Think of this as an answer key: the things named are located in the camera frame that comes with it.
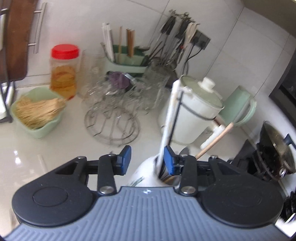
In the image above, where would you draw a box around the white Starbucks mug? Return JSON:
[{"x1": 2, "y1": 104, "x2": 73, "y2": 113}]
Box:
[{"x1": 127, "y1": 156, "x2": 181, "y2": 188}]

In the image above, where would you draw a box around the plain white chopstick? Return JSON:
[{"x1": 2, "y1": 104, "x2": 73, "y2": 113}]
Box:
[{"x1": 155, "y1": 79, "x2": 180, "y2": 175}]

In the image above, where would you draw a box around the wooden utensil handle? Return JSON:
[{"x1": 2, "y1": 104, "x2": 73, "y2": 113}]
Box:
[{"x1": 195, "y1": 123, "x2": 234, "y2": 160}]

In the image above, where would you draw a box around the white electric cooker pot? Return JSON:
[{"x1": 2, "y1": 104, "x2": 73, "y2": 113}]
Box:
[{"x1": 157, "y1": 75, "x2": 225, "y2": 151}]

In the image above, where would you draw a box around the green kettle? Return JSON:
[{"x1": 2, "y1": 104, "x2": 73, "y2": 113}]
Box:
[{"x1": 219, "y1": 86, "x2": 257, "y2": 127}]

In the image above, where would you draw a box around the green plastic basket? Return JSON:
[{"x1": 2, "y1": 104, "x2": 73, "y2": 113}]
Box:
[{"x1": 10, "y1": 87, "x2": 67, "y2": 138}]

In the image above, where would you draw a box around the black wok pan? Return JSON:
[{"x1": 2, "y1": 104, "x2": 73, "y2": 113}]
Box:
[{"x1": 256, "y1": 121, "x2": 295, "y2": 181}]

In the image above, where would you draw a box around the bundle of dried noodles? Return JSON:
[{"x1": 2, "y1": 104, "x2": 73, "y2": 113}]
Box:
[{"x1": 16, "y1": 96, "x2": 66, "y2": 129}]

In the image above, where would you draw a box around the green utensil holder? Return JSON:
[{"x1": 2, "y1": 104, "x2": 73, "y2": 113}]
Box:
[{"x1": 100, "y1": 22, "x2": 153, "y2": 75}]

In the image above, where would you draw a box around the red-lidded jar with oil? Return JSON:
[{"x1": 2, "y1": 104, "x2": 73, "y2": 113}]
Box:
[{"x1": 50, "y1": 44, "x2": 80, "y2": 100}]

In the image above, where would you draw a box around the brown wooden cutting board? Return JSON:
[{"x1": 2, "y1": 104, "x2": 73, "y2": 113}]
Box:
[{"x1": 6, "y1": 0, "x2": 38, "y2": 81}]

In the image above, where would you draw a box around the metal wire cup rack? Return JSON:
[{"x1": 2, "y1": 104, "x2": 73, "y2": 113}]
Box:
[{"x1": 84, "y1": 69, "x2": 164, "y2": 146}]

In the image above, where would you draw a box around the black wall power socket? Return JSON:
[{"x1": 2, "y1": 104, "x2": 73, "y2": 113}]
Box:
[{"x1": 191, "y1": 30, "x2": 211, "y2": 50}]

